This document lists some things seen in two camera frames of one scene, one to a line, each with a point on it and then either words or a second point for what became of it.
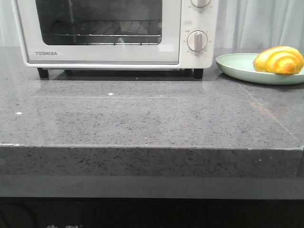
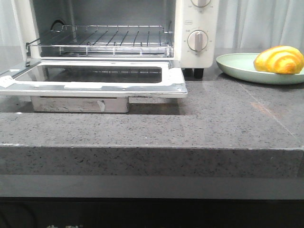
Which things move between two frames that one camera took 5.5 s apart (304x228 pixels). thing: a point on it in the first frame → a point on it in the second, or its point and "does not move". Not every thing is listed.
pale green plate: (241, 65) does not move
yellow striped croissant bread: (279, 60) does not move
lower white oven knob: (197, 41) does not move
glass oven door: (100, 32) → (101, 86)
